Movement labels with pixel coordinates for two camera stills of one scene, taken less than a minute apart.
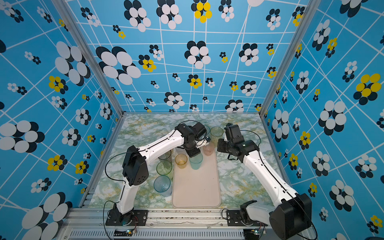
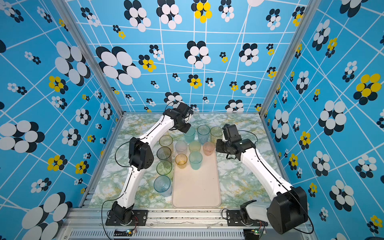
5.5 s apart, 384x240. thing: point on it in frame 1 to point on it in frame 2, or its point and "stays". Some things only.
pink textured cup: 208,149 stays
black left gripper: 193,153 to 187,126
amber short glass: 181,159 stays
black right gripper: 220,145 stays
